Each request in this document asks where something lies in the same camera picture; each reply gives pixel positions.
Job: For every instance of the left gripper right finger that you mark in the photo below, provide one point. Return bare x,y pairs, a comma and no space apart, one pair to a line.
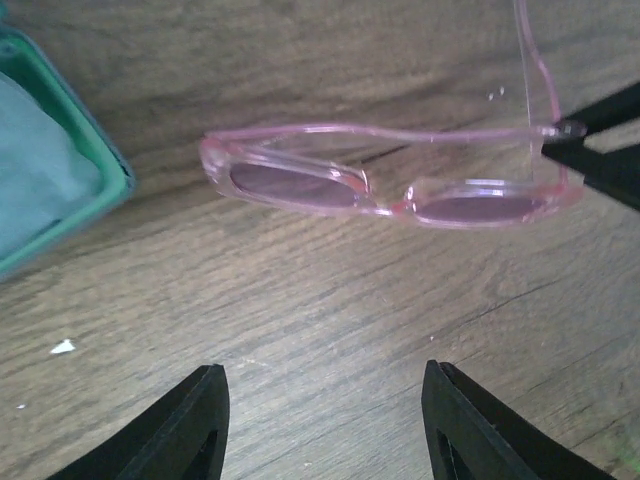
473,435

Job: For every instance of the pink frame sunglasses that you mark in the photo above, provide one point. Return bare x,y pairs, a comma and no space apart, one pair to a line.
467,155

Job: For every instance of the grey green glasses case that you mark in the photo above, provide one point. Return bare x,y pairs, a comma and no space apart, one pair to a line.
23,61

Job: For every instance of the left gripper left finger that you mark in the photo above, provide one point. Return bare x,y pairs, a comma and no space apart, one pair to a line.
183,435

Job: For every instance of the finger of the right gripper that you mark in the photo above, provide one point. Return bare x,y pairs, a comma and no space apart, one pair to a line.
614,174
611,111

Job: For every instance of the light blue cleaning cloth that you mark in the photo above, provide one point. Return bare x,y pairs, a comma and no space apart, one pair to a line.
44,178

